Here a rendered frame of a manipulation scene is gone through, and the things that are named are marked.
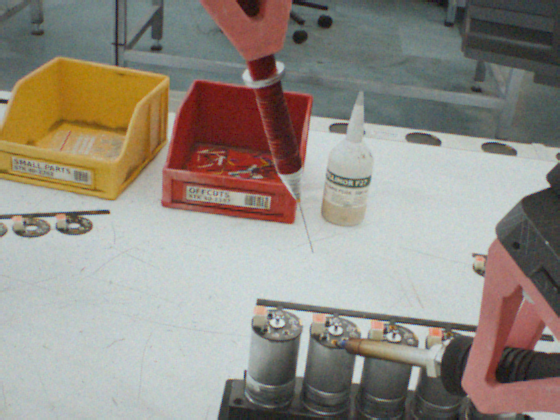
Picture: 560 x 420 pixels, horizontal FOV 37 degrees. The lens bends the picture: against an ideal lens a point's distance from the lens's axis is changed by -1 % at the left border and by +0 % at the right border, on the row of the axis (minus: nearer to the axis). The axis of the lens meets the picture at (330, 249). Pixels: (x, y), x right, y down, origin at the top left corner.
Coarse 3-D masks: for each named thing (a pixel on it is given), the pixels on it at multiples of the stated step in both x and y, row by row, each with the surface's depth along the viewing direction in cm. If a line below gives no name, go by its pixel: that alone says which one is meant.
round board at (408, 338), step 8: (384, 328) 41; (400, 328) 41; (368, 336) 40; (384, 336) 40; (400, 336) 40; (408, 336) 40; (416, 336) 41; (400, 344) 40; (408, 344) 40; (416, 344) 40
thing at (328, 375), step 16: (320, 352) 39; (336, 352) 39; (304, 368) 41; (320, 368) 40; (336, 368) 40; (352, 368) 40; (304, 384) 41; (320, 384) 40; (336, 384) 40; (304, 400) 41; (320, 400) 41; (336, 400) 41
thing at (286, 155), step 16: (240, 0) 29; (256, 0) 30; (256, 64) 31; (272, 64) 31; (256, 80) 31; (272, 80) 31; (256, 96) 32; (272, 96) 32; (272, 112) 32; (288, 112) 33; (272, 128) 32; (288, 128) 33; (272, 144) 33; (288, 144) 33; (288, 160) 33
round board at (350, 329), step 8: (328, 320) 40; (344, 320) 41; (344, 328) 40; (352, 328) 40; (312, 336) 40; (320, 336) 40; (328, 336) 39; (336, 336) 40; (344, 336) 40; (352, 336) 40; (360, 336) 40; (320, 344) 39; (328, 344) 39; (336, 344) 39
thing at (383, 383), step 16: (368, 368) 40; (384, 368) 40; (400, 368) 40; (368, 384) 41; (384, 384) 40; (400, 384) 40; (368, 400) 41; (384, 400) 41; (400, 400) 41; (368, 416) 41; (384, 416) 41; (400, 416) 42
